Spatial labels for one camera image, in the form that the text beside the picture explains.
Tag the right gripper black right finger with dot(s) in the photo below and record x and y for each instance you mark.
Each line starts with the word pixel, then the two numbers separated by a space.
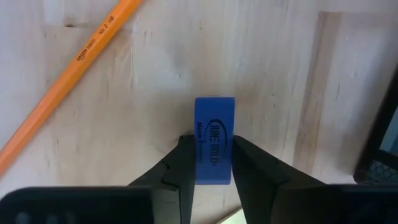
pixel 267 193

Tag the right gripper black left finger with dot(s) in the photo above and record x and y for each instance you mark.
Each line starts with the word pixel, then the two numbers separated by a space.
pixel 174 193

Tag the blue eraser with print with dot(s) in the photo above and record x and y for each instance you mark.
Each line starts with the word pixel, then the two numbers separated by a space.
pixel 214 118

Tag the orange pencil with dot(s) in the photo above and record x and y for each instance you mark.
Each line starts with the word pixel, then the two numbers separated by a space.
pixel 77 63

